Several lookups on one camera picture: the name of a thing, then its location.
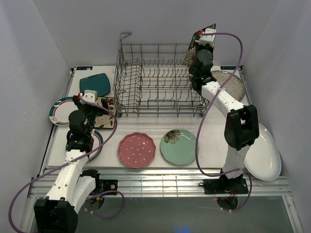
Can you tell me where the black square floral plate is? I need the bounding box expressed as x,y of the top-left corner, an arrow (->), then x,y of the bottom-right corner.
183,23 -> 216,66

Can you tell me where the speckled beige round plate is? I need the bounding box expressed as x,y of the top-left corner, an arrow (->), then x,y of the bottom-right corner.
211,70 -> 245,101

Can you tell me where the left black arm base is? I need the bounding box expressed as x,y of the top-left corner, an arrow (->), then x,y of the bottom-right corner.
80,169 -> 118,195

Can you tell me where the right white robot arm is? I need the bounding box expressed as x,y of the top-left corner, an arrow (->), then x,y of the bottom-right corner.
189,40 -> 259,193

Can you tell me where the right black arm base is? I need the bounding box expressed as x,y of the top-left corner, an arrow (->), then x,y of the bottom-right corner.
198,178 -> 249,194

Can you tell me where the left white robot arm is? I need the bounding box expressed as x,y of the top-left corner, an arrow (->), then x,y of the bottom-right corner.
34,92 -> 103,233

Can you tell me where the cream square flower plate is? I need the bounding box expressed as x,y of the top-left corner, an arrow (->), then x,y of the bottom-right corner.
94,97 -> 117,129

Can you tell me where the round plate red teal rim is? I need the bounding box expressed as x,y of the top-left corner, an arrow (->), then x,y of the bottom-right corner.
87,130 -> 104,163

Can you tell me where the right logo sticker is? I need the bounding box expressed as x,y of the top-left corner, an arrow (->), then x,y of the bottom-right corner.
220,66 -> 236,70

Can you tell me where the logo sticker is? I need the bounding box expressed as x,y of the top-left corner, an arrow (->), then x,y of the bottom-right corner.
220,66 -> 236,70
76,66 -> 93,70

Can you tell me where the teal square plate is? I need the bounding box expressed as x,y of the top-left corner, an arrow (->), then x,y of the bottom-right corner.
79,73 -> 111,97

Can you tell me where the left logo sticker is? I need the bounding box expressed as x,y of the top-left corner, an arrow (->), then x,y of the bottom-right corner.
76,66 -> 93,70

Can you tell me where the pink dotted scalloped plate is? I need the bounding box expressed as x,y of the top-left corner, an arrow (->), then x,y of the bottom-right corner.
117,132 -> 156,169

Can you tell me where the mint green flower plate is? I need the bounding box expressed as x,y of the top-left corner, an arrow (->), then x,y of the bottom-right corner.
160,129 -> 196,166

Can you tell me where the white oval platter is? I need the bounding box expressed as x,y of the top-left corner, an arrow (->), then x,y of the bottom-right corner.
244,124 -> 281,181

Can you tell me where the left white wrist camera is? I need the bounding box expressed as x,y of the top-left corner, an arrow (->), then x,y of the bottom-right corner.
78,90 -> 97,104

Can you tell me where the grey wire dish rack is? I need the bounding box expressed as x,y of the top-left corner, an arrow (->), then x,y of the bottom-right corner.
113,33 -> 208,117

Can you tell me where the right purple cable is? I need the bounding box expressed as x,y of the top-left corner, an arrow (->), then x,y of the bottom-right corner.
194,32 -> 253,212

